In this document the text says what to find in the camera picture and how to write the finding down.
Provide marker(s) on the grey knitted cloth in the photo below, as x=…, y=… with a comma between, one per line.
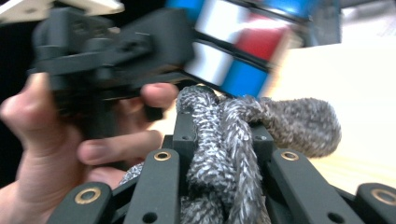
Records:
x=224, y=146

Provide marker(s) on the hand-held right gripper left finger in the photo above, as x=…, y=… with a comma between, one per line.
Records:
x=183, y=130

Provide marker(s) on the multicoloured puzzle cube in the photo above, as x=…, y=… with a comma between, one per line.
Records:
x=258, y=40

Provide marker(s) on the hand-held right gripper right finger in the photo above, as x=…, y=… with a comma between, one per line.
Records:
x=263, y=141

